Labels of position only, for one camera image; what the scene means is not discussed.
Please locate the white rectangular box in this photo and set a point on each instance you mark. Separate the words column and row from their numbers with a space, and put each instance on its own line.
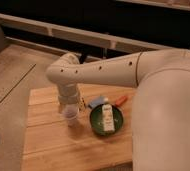
column 108, row 122

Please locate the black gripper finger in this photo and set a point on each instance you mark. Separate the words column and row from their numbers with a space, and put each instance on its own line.
column 82, row 103

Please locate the white shelf rail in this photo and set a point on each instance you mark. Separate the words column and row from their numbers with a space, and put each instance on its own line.
column 78, row 35

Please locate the dark green bowl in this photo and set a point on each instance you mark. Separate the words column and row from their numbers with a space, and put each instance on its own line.
column 96, row 121

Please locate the blue eraser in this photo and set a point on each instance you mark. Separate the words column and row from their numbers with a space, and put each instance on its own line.
column 98, row 101

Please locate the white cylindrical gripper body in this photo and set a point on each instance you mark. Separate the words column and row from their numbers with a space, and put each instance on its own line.
column 69, row 98

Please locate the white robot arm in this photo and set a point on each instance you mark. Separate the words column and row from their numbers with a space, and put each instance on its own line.
column 160, row 118

